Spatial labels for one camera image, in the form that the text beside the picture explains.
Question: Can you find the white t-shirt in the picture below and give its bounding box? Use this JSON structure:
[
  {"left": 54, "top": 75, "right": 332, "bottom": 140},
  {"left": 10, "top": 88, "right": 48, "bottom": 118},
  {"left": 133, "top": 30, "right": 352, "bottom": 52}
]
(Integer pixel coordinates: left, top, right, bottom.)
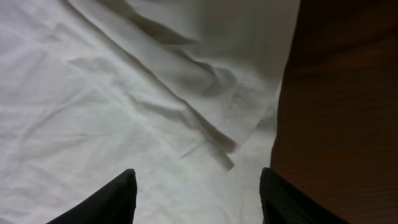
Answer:
[{"left": 1, "top": 0, "right": 300, "bottom": 223}]

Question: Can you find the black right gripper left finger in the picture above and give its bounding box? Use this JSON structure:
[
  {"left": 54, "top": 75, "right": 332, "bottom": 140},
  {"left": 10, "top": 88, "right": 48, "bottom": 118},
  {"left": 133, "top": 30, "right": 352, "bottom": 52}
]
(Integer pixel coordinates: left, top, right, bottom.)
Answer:
[{"left": 49, "top": 169, "right": 137, "bottom": 224}]

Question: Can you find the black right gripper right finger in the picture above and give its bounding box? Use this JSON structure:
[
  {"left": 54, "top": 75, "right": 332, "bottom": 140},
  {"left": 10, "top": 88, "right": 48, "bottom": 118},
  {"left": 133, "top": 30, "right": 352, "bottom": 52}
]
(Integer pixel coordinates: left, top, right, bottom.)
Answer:
[{"left": 259, "top": 167, "right": 348, "bottom": 224}]

